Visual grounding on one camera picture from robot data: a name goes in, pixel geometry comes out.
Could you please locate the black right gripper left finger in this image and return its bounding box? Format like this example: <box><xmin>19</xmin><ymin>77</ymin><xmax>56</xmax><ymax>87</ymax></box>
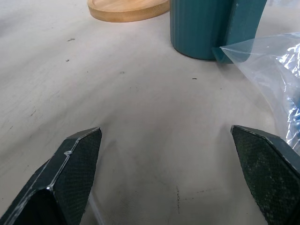
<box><xmin>0</xmin><ymin>127</ymin><xmax>103</xmax><ymax>225</ymax></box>

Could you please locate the teal ribbed mug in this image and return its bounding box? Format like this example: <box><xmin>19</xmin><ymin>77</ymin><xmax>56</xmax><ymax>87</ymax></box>
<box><xmin>169</xmin><ymin>0</ymin><xmax>267</xmax><ymax>65</ymax></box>

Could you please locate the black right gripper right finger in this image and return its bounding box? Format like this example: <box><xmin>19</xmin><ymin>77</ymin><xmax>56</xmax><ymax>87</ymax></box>
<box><xmin>230</xmin><ymin>125</ymin><xmax>300</xmax><ymax>225</ymax></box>

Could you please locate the clear plastic zip bag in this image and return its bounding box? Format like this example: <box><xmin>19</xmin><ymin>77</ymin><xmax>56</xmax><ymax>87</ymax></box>
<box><xmin>219</xmin><ymin>32</ymin><xmax>300</xmax><ymax>150</ymax></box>

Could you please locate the round wooden board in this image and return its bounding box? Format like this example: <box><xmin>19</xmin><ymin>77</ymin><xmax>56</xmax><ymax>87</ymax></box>
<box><xmin>88</xmin><ymin>0</ymin><xmax>170</xmax><ymax>23</ymax></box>

